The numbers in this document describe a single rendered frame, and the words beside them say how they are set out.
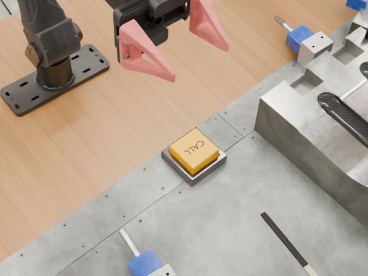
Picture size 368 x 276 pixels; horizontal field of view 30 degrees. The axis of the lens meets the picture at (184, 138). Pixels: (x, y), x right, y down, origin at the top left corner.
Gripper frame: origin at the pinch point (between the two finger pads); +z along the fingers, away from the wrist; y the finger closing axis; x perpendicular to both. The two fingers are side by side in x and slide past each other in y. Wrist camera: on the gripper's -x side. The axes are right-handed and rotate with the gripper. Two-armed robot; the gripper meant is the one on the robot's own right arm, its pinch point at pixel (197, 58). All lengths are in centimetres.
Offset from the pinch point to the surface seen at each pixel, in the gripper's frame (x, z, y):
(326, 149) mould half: 31.3, 6.7, 23.6
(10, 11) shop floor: 122, -137, 33
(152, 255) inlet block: 35.8, 3.1, -8.3
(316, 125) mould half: 31.1, 2.4, 25.5
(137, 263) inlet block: 35.8, 2.7, -10.8
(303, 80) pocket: 33.7, -7.0, 32.2
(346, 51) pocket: 34, -7, 44
